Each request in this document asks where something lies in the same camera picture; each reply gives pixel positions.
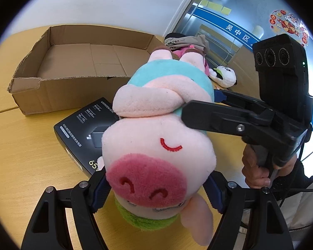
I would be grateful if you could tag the person's right forearm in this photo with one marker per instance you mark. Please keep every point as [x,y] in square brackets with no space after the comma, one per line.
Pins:
[294,179]

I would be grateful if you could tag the black charger box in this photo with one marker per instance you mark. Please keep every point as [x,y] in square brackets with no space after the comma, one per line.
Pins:
[80,132]

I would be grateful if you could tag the white panda plush toy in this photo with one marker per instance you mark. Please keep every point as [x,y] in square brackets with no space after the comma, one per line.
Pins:
[227,78]

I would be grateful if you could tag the wooden desktop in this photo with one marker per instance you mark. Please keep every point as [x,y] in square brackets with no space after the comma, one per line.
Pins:
[28,148]

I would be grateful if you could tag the taupe cloth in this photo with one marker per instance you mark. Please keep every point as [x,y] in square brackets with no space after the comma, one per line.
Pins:
[195,43]

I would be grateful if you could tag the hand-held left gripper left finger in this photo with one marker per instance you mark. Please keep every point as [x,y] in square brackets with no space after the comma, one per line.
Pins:
[100,194]

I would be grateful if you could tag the magenta plush toy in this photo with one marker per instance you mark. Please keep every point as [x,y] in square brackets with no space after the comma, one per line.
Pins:
[206,69]

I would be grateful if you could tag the red festive window sticker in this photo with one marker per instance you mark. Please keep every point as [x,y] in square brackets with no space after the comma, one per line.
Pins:
[289,24]

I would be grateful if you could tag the pink pig plush toy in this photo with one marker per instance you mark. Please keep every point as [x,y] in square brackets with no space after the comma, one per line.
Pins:
[156,135]

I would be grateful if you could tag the patterned white cloth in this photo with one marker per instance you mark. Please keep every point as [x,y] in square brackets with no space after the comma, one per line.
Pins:
[174,43]

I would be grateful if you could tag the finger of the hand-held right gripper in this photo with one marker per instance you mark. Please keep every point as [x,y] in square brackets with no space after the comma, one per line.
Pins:
[214,118]
[219,95]

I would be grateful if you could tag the yellow sticky note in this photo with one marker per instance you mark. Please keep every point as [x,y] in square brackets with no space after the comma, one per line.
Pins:
[214,5]
[203,3]
[225,10]

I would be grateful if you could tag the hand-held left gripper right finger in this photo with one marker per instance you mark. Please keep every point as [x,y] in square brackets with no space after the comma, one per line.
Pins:
[214,193]

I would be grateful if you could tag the black hat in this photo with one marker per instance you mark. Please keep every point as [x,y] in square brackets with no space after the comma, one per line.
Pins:
[173,36]

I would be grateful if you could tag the person's right hand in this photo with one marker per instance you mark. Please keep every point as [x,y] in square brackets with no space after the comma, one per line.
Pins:
[253,177]

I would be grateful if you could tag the cardboard box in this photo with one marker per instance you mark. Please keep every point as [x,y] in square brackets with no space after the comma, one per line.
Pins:
[67,93]

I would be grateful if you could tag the person's light trousers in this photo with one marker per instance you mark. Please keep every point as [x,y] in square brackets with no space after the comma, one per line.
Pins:
[305,208]

